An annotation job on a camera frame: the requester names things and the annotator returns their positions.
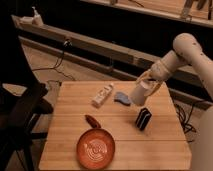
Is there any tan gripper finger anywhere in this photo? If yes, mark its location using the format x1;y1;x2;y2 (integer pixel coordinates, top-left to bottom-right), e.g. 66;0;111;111
136;70;152;84
146;81;161;96

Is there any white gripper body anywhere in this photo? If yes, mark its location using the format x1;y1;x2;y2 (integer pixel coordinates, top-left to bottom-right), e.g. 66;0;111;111
150;60;172;82

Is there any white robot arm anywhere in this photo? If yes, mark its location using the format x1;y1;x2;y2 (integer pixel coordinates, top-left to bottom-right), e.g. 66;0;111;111
136;33;213;171

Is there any black striped eraser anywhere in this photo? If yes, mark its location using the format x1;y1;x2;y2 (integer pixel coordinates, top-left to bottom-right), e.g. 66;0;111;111
135;108;152;131

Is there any blue sponge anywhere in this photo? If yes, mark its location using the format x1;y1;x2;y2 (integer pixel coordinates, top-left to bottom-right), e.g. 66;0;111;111
114;92;131;106

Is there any white small bottle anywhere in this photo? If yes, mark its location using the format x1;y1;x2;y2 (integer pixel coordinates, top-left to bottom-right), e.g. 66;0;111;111
91;83;114;108

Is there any red chili pepper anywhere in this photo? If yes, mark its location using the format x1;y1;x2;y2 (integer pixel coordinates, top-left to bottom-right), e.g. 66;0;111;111
85;115;101;128

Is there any orange patterned plate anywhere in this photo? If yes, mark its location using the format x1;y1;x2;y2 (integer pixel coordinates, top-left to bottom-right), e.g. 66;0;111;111
76;128;115;170

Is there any white soap dispenser bottle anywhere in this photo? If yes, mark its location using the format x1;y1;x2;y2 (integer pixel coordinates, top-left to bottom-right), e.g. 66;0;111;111
32;7;44;26

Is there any black chair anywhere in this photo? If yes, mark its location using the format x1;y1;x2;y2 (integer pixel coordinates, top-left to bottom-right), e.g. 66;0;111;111
0;0;55;171

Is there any black floor cable right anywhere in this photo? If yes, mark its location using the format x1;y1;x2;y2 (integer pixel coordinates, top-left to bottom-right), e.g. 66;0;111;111
173;101;198;143

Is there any black floor cable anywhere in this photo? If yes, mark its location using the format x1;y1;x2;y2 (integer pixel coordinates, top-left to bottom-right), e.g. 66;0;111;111
31;38;78;93
173;101;198;143

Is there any black floor cable left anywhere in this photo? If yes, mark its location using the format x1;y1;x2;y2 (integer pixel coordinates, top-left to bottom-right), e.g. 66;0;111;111
31;38;78;93

